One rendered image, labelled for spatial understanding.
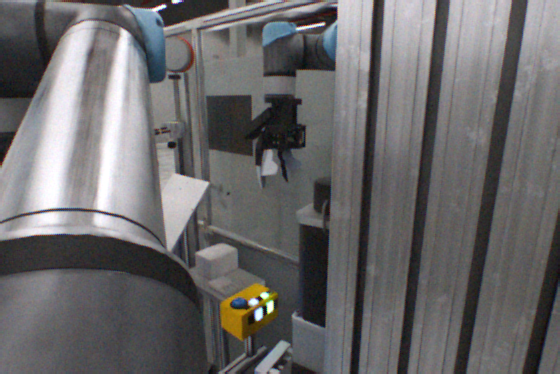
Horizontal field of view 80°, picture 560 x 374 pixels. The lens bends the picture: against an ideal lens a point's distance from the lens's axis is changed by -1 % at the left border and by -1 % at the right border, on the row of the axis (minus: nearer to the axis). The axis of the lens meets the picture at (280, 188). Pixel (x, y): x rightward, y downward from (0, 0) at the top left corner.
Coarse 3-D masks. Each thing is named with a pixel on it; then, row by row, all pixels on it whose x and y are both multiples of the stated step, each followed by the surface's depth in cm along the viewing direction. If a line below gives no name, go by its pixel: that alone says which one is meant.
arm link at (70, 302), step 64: (64, 64) 22; (128, 64) 25; (64, 128) 16; (128, 128) 18; (0, 192) 13; (64, 192) 13; (128, 192) 14; (0, 256) 9; (64, 256) 9; (128, 256) 10; (0, 320) 8; (64, 320) 8; (128, 320) 9; (192, 320) 11
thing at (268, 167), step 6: (264, 150) 78; (270, 150) 77; (264, 156) 78; (270, 156) 77; (264, 162) 78; (270, 162) 77; (258, 168) 78; (264, 168) 78; (270, 168) 77; (276, 168) 75; (258, 174) 78; (264, 174) 77; (270, 174) 76; (264, 180) 79
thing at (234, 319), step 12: (252, 288) 111; (264, 288) 111; (228, 300) 104; (264, 300) 105; (228, 312) 101; (240, 312) 99; (252, 312) 101; (276, 312) 110; (228, 324) 103; (240, 324) 98; (252, 324) 101; (264, 324) 106; (240, 336) 100
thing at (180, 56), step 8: (168, 40) 152; (176, 40) 151; (184, 40) 153; (168, 48) 153; (176, 48) 152; (184, 48) 152; (192, 48) 157; (168, 56) 154; (176, 56) 153; (184, 56) 153; (192, 56) 155; (168, 64) 155; (176, 64) 154; (184, 64) 154; (192, 64) 159; (176, 72) 157
